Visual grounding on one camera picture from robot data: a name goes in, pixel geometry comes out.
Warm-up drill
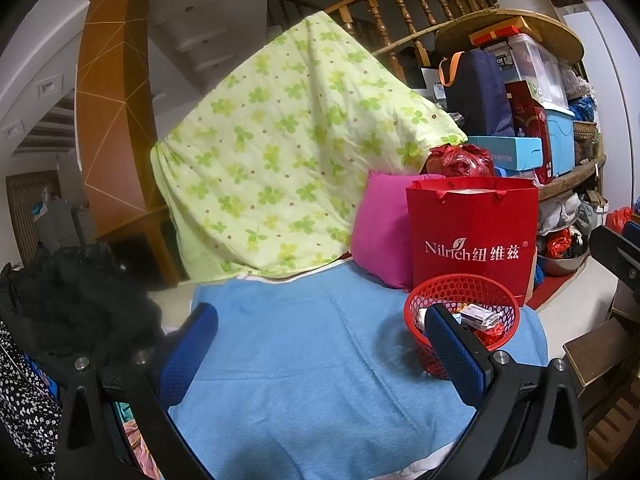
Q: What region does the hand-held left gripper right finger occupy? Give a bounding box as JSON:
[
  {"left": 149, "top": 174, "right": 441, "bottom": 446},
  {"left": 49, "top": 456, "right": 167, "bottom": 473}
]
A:
[{"left": 425, "top": 302, "right": 588, "bottom": 480}]

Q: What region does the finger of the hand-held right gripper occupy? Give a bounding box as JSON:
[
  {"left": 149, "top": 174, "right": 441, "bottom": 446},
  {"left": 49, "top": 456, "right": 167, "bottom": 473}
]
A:
[{"left": 589, "top": 225, "right": 640, "bottom": 302}]

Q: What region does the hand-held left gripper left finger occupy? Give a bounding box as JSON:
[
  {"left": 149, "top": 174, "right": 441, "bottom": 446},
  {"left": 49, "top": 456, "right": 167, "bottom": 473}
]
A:
[{"left": 55, "top": 302, "right": 221, "bottom": 480}]

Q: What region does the red plastic basket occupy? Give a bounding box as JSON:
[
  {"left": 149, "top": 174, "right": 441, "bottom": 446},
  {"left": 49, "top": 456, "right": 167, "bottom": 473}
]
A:
[{"left": 403, "top": 273, "right": 521, "bottom": 381}]

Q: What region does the red plastic bag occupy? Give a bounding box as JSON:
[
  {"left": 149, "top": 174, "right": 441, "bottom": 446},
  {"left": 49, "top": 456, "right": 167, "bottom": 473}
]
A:
[
  {"left": 425, "top": 143, "right": 496, "bottom": 179},
  {"left": 475, "top": 322, "right": 507, "bottom": 348},
  {"left": 605, "top": 206, "right": 633, "bottom": 233},
  {"left": 545, "top": 230, "right": 573, "bottom": 258}
]

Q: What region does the white bedsheet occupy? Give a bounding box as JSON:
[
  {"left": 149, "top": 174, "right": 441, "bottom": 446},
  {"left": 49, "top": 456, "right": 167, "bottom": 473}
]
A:
[{"left": 147, "top": 275, "right": 453, "bottom": 480}]

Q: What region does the steel bowl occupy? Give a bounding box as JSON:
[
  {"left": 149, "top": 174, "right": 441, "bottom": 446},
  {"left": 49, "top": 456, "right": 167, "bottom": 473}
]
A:
[{"left": 537, "top": 252, "right": 591, "bottom": 277}]

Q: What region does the white plastic bag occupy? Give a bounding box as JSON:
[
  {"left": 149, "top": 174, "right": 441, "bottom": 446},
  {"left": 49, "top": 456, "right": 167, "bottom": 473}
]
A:
[{"left": 540, "top": 192, "right": 583, "bottom": 233}]

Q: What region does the red floor mat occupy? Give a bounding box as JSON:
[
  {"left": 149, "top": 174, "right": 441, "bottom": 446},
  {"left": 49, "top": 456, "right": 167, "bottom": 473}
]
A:
[{"left": 525, "top": 275, "right": 561, "bottom": 311}]

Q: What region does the wooden shelf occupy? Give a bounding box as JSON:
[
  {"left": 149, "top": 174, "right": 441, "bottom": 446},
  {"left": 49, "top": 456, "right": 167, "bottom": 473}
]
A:
[{"left": 537, "top": 155, "right": 607, "bottom": 201}]

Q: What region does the pink striped cloth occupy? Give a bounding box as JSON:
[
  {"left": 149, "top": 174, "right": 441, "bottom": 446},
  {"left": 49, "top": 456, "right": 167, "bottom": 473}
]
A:
[{"left": 112, "top": 400, "right": 151, "bottom": 480}]

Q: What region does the blue towel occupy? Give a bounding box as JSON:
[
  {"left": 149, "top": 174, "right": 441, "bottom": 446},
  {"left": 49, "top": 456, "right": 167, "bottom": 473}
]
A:
[{"left": 167, "top": 272, "right": 548, "bottom": 480}]

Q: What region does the red paper bag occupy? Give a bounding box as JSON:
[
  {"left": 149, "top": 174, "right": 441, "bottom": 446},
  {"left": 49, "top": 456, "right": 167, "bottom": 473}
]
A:
[{"left": 405, "top": 176, "right": 540, "bottom": 308}]

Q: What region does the blue storage bin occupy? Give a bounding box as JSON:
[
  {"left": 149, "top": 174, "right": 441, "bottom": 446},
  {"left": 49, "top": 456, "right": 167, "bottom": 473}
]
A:
[{"left": 542, "top": 102, "right": 576, "bottom": 178}]

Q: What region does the pink pillow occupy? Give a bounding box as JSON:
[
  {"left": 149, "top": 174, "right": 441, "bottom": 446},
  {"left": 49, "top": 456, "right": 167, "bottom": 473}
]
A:
[{"left": 350, "top": 170, "right": 441, "bottom": 291}]

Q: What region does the light blue box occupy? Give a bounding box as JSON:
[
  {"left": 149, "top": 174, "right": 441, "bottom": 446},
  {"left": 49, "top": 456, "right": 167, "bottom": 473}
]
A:
[{"left": 467, "top": 135, "right": 544, "bottom": 171}]

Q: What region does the blue plastic bag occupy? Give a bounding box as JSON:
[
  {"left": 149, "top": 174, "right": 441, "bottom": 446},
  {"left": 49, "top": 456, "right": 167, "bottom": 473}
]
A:
[{"left": 567, "top": 95, "right": 598, "bottom": 123}]

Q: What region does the red gift box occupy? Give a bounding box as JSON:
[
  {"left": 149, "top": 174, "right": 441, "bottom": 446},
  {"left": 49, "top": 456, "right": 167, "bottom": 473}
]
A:
[{"left": 505, "top": 80, "right": 553, "bottom": 183}]

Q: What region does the grey cabinet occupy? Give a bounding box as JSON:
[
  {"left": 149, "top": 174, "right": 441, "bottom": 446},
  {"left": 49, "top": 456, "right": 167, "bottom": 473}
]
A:
[{"left": 35, "top": 195, "right": 98, "bottom": 256}]

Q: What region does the black white floral garment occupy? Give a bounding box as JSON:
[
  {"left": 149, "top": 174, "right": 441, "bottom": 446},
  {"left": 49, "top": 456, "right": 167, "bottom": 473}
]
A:
[{"left": 0, "top": 320, "right": 68, "bottom": 476}]

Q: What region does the clear storage bin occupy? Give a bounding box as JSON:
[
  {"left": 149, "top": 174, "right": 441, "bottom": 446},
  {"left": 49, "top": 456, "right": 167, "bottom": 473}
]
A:
[{"left": 487, "top": 34, "right": 568, "bottom": 108}]

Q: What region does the green floral quilt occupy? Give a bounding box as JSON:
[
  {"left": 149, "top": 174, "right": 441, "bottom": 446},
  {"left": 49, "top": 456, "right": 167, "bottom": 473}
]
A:
[{"left": 150, "top": 10, "right": 468, "bottom": 281}]

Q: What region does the wooden lattice door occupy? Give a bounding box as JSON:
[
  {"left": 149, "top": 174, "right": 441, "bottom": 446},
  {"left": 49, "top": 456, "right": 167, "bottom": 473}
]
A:
[{"left": 5, "top": 170, "right": 63, "bottom": 271}]

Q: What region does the round wooden tabletop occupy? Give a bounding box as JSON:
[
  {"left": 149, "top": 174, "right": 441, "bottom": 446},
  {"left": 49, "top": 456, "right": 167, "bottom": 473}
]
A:
[{"left": 434, "top": 8, "right": 586, "bottom": 66}]

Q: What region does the orange wooden cabinet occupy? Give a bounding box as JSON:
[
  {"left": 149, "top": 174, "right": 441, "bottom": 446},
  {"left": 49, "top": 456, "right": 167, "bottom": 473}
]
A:
[{"left": 75, "top": 0, "right": 173, "bottom": 241}]

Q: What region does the orange flat box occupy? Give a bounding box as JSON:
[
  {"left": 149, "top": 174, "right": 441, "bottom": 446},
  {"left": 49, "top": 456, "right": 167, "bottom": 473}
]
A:
[{"left": 469, "top": 16, "right": 538, "bottom": 47}]

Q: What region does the wooden stair railing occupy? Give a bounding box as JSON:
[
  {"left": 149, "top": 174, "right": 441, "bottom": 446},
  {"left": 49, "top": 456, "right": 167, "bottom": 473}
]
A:
[{"left": 267, "top": 0, "right": 501, "bottom": 86}]

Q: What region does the navy bag with orange handle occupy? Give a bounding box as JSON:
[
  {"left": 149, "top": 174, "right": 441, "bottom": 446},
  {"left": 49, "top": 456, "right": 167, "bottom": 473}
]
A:
[{"left": 439, "top": 49, "right": 516, "bottom": 137}]

